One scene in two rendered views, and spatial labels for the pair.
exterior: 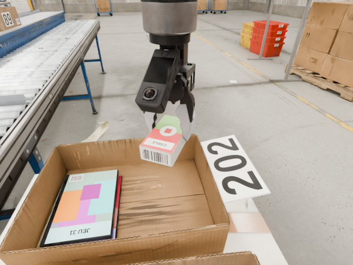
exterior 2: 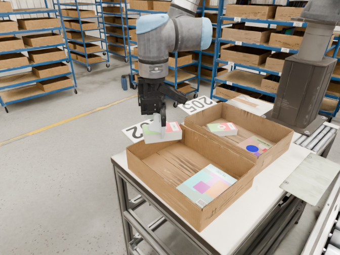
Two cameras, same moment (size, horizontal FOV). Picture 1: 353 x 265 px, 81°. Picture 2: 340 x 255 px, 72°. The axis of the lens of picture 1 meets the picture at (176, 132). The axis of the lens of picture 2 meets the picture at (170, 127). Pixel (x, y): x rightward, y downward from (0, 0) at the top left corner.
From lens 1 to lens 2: 98 cm
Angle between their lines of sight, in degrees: 96
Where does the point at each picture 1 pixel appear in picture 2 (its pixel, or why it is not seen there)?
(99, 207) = (205, 175)
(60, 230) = (228, 180)
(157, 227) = (188, 159)
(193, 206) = (167, 153)
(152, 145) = (177, 127)
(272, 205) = (46, 229)
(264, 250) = not seen: hidden behind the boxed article
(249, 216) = not seen: hidden behind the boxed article
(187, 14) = not seen: hidden behind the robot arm
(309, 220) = (58, 202)
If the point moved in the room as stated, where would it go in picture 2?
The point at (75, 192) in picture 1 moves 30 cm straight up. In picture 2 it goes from (209, 193) to (219, 110)
